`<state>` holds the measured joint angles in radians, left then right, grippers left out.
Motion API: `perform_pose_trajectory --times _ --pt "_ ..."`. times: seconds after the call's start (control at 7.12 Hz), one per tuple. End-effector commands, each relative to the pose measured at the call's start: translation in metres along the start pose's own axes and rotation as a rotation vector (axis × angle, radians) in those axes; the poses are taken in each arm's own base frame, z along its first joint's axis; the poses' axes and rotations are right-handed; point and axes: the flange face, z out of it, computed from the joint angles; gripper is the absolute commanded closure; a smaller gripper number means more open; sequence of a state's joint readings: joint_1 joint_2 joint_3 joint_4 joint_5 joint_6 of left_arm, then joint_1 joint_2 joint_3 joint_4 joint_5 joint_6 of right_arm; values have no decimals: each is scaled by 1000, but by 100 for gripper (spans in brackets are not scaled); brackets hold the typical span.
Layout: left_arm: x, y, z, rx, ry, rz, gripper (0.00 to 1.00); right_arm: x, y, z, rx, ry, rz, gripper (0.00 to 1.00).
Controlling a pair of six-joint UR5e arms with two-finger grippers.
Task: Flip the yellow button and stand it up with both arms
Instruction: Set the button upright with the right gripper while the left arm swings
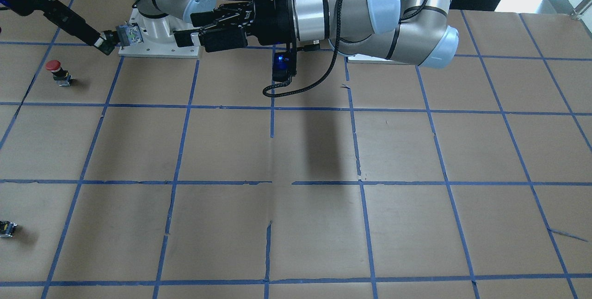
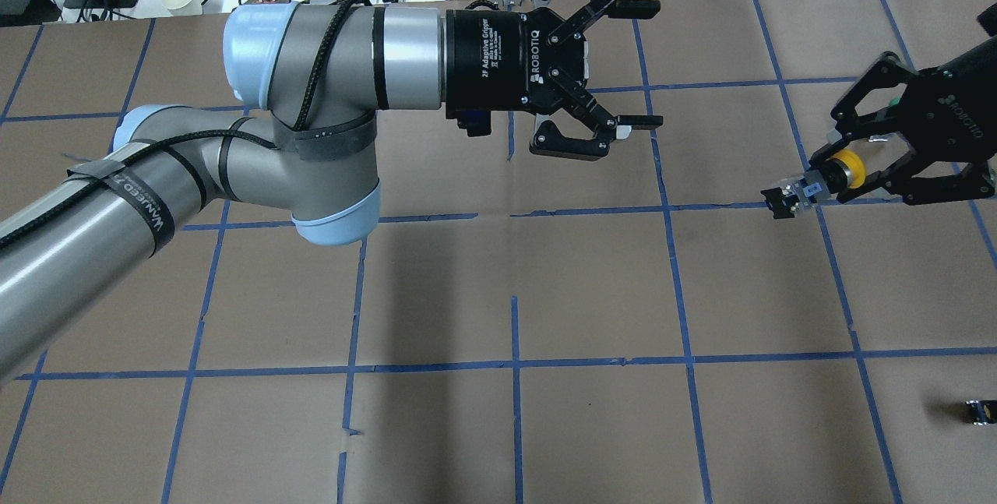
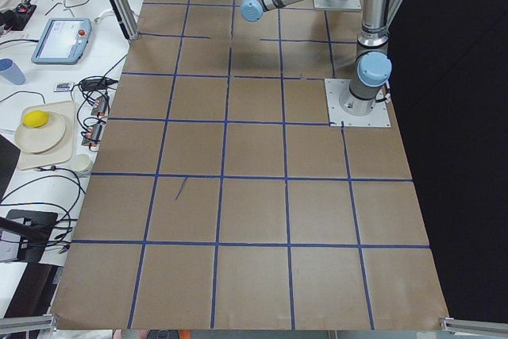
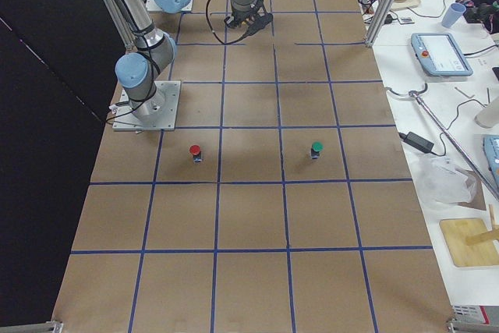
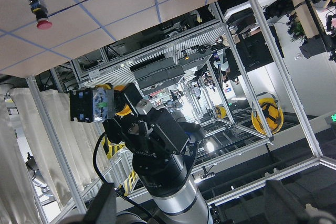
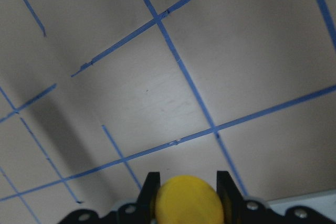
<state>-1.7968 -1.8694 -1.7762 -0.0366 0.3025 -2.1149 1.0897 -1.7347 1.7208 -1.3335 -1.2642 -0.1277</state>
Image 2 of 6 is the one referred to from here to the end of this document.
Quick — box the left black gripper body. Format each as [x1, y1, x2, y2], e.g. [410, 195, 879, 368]
[442, 7, 588, 118]

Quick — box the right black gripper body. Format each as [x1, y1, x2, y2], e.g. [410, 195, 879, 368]
[895, 41, 996, 170]

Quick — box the yellow push button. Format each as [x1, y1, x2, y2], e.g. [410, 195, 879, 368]
[761, 149, 868, 220]

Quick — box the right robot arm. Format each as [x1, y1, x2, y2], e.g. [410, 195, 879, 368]
[809, 7, 996, 206]

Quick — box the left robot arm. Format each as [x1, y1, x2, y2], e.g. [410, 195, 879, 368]
[1, 0, 663, 383]

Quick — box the red push button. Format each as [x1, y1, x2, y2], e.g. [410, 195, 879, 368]
[965, 399, 997, 426]

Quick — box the white paper cup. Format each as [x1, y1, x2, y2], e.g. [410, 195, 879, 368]
[161, 0, 203, 16]

